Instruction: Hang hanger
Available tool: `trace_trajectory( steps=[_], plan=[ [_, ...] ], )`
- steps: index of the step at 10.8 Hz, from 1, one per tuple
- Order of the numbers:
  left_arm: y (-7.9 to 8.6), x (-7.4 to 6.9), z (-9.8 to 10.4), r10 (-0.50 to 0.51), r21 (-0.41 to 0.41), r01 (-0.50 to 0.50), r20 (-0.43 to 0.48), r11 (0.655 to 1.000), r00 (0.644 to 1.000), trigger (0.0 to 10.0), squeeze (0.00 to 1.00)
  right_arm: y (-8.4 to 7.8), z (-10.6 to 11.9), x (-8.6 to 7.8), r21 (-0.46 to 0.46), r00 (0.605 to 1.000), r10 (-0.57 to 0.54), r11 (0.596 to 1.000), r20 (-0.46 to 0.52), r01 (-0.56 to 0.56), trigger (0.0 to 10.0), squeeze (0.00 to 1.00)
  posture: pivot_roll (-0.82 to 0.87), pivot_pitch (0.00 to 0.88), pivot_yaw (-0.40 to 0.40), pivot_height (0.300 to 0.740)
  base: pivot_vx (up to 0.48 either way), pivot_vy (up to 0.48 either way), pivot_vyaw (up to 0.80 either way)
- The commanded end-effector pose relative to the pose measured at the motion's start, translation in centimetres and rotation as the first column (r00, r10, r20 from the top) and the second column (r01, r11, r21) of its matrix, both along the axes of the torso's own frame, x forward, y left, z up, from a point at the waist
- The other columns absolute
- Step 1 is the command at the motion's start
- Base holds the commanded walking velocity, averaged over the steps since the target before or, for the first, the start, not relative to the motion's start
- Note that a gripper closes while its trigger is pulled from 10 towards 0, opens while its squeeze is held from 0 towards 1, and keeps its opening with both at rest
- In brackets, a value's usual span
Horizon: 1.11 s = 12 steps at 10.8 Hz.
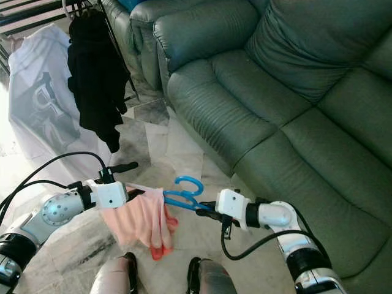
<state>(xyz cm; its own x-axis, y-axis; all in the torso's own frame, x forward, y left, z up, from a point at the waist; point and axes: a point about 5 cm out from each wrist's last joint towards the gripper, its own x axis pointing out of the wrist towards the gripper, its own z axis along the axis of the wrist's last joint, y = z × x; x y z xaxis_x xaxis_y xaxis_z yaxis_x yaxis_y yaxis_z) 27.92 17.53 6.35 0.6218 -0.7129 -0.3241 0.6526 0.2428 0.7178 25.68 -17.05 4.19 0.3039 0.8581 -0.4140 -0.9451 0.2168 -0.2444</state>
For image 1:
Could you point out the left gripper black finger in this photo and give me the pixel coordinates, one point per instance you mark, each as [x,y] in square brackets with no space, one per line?
[134,193]
[125,167]

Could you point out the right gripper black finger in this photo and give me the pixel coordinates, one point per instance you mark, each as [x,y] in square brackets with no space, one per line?
[204,214]
[203,209]

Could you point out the pink garment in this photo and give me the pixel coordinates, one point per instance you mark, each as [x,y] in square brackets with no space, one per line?
[135,223]

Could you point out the blue plastic hanger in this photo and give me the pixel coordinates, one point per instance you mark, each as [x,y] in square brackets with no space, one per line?
[188,178]

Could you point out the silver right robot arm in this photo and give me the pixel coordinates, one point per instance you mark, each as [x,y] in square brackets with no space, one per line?
[274,214]

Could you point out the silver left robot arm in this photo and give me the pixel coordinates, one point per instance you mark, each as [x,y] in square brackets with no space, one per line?
[61,211]

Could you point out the silver right robot leg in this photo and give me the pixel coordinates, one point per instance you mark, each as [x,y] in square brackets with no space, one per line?
[214,280]

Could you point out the silver robot leg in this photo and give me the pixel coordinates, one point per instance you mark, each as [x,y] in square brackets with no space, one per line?
[214,280]
[116,278]

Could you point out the black metal drying rack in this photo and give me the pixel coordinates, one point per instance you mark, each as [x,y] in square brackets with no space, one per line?
[133,89]

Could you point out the silver left robot leg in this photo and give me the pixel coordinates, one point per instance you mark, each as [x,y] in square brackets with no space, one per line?
[116,278]

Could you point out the black garment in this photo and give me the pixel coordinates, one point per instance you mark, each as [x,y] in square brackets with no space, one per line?
[95,79]

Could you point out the white printed T-shirt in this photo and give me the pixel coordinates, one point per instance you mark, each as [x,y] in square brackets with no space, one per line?
[43,104]

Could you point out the green leather sofa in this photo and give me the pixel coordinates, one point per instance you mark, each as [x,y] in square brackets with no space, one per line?
[269,79]

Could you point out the brown slatted panel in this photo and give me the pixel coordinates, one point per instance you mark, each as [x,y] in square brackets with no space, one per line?
[30,11]

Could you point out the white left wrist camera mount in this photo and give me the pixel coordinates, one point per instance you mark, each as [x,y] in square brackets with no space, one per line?
[109,195]

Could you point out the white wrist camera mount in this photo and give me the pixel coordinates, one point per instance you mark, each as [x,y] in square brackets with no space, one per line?
[109,195]
[233,204]

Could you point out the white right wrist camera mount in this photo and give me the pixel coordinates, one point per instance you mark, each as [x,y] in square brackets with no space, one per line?
[233,204]

